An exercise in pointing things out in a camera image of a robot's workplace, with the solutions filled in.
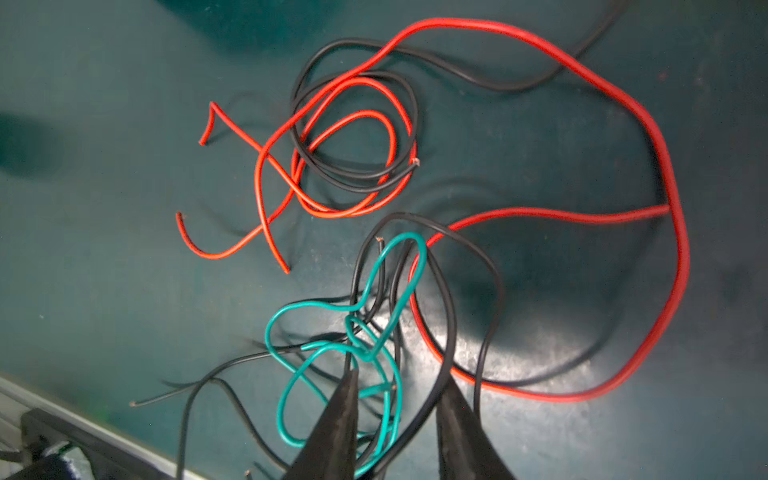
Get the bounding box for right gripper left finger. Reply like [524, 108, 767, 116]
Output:
[283, 370, 359, 480]

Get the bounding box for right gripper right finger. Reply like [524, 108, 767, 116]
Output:
[435, 379, 515, 480]

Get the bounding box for green cable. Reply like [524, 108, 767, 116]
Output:
[264, 232, 429, 479]

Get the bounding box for black cables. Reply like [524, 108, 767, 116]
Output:
[128, 0, 628, 480]

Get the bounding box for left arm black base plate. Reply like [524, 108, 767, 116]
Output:
[1, 408, 168, 479]

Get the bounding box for aluminium front rail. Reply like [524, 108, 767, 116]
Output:
[1, 375, 176, 479]

